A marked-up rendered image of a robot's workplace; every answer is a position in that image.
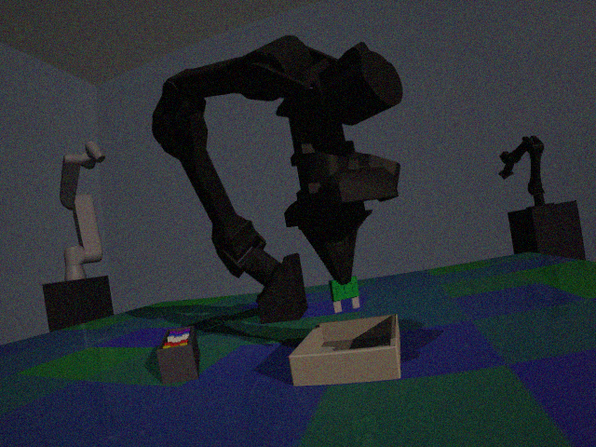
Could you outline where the tan open-top tray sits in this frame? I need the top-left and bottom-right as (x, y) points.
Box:
(288, 314), (401, 386)

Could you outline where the green blade fuse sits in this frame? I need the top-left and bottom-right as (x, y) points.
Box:
(329, 276), (359, 313)

